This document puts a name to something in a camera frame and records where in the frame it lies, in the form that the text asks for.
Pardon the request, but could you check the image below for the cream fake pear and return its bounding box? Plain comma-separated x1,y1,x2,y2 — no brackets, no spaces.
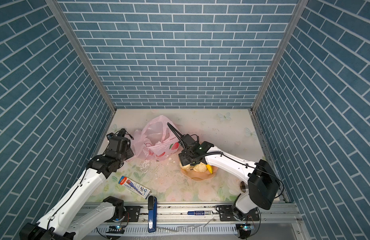
193,163,208,173

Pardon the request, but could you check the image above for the peach scalloped bowl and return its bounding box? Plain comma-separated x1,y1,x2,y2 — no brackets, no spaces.
181,166,218,182

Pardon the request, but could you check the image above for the yellow fake banana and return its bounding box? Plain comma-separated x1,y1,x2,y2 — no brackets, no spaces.
206,165,213,174

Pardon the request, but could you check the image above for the pink plastic bag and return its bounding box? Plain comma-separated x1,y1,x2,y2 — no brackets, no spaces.
131,115,180,161

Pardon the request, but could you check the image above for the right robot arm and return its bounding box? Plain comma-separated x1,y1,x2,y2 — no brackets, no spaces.
179,134,281,214

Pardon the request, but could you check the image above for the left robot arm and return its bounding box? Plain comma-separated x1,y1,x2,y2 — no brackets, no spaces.
19,129,134,240

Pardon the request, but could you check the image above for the black stapler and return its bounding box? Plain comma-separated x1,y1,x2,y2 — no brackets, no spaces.
117,129,127,137

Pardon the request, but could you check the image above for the toothpaste box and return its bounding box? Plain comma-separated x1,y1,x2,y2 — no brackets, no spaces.
119,176,151,199

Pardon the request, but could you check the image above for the plaid glasses case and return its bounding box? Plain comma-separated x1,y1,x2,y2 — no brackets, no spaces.
239,181,248,193

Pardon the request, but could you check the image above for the blue marker pen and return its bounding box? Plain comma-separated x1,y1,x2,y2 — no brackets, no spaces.
187,211,213,216

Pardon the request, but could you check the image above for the blue stapler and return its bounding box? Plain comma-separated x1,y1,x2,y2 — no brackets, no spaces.
148,196,158,233

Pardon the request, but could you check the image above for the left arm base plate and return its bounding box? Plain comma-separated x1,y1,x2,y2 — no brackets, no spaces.
121,206,142,223

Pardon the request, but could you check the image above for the aluminium front rail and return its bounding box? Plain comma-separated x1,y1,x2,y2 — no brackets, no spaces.
73,202,303,224

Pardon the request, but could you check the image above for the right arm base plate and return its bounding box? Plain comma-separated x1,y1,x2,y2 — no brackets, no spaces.
215,205,260,222

